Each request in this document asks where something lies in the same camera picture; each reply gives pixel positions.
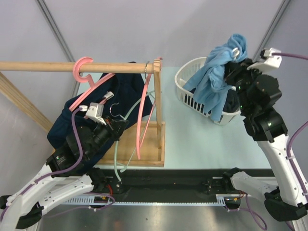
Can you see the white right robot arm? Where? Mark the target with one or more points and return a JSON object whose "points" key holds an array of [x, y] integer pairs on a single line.
{"points": [[288, 200]]}

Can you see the wooden rack left post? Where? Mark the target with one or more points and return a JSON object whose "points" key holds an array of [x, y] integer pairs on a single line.
{"points": [[14, 95]]}

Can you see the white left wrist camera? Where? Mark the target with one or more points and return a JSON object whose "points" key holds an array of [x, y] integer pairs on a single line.
{"points": [[94, 112]]}

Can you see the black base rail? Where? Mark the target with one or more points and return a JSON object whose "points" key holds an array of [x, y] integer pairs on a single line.
{"points": [[166, 187]]}

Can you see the light blue shorts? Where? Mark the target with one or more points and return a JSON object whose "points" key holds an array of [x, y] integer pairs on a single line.
{"points": [[208, 83]]}

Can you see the wooden rack rod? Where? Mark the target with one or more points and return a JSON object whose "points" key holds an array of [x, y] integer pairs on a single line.
{"points": [[87, 67]]}

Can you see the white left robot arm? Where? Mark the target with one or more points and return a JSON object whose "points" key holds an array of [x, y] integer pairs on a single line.
{"points": [[62, 177]]}

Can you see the pink plastic hanger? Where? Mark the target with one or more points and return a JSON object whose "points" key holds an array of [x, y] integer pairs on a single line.
{"points": [[88, 78]]}

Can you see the pale green hanger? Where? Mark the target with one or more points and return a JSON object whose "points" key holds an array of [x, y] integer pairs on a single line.
{"points": [[126, 117]]}

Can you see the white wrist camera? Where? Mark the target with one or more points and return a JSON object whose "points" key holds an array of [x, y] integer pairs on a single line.
{"points": [[94, 112], [270, 59]]}

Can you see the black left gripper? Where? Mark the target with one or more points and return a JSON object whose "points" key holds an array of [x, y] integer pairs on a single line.
{"points": [[116, 128]]}

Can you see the dark grey shorts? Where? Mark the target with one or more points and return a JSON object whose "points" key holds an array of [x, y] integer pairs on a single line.
{"points": [[231, 105]]}

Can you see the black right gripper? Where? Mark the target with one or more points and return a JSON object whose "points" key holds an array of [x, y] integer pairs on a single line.
{"points": [[235, 69]]}

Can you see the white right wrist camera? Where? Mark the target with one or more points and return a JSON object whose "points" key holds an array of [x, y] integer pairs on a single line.
{"points": [[270, 59]]}

